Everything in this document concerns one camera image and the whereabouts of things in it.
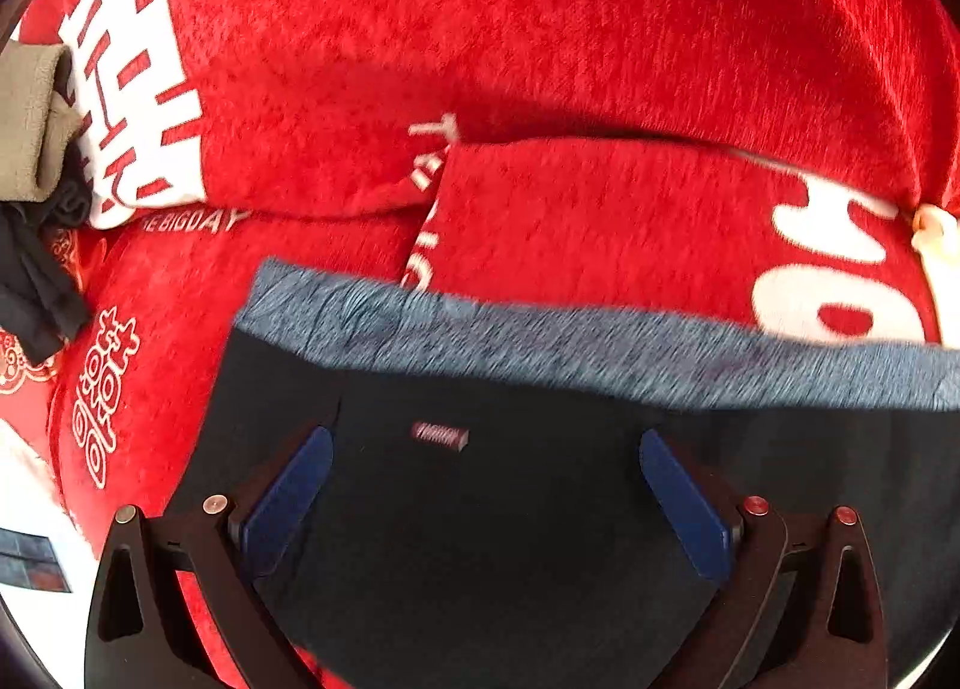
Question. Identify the black pants blue patterned trim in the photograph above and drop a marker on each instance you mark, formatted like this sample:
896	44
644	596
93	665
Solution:
486	522

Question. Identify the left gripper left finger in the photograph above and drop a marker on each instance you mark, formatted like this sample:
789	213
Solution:
140	632

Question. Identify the grey folded garment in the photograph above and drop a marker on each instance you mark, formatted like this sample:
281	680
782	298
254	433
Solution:
37	123

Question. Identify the dark black folded garment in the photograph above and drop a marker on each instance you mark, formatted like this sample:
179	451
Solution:
41	305

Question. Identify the red wedding sofa cover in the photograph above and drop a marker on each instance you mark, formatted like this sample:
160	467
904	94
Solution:
750	162

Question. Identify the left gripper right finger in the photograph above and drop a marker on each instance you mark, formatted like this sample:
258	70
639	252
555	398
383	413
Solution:
832	631

